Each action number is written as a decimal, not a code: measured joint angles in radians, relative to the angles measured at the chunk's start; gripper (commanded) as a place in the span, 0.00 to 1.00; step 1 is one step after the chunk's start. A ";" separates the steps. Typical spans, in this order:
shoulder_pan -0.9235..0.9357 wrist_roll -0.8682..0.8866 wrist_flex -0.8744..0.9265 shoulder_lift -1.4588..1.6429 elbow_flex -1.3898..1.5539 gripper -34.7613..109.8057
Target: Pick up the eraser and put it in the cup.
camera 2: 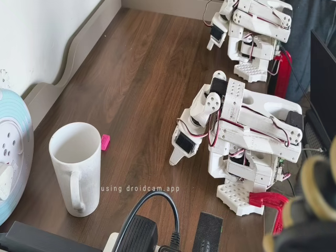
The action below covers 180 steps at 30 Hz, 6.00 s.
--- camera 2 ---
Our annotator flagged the white leader robot arm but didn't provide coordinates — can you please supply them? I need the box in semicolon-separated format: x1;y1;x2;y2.
219;0;293;83

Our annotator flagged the small pink block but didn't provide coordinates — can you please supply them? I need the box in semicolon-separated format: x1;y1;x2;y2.
100;134;111;152

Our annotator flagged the black foam block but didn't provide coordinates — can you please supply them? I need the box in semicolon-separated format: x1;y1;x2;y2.
191;211;224;252

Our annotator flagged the red clamp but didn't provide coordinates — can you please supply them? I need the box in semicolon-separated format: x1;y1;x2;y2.
248;192;289;236
267;49;292;98

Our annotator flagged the black power adapter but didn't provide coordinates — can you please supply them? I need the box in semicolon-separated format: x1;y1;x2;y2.
119;215;158;252

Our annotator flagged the person's blue jeans leg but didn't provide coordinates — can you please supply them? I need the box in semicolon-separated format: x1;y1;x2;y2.
283;0;336;103

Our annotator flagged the tall white mug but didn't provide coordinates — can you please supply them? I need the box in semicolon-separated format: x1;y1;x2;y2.
49;121;102;217

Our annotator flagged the white power strip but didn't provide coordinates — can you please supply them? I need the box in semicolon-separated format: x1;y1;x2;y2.
104;232;121;252

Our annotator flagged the black panel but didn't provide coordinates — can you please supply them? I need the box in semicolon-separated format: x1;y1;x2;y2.
311;30;336;148

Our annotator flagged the black tan flexible tripod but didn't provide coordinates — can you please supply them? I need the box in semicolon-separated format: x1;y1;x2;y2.
262;136;336;252

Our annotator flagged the black flat box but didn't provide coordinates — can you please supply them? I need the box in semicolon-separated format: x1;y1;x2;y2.
0;221;104;252

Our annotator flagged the thick black cable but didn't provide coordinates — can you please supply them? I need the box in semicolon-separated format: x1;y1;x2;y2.
123;191;182;252

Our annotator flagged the black thin cable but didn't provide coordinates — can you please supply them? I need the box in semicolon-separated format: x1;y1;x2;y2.
280;47;313;106

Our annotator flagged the white thin cable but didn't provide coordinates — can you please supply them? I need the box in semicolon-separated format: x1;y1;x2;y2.
301;143;328;158

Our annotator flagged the grey wavy desk rail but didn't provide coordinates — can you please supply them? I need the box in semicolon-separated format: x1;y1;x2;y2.
20;0;224;102

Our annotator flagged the blue white cable reel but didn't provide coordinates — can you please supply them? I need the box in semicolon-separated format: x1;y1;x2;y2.
0;88;35;224

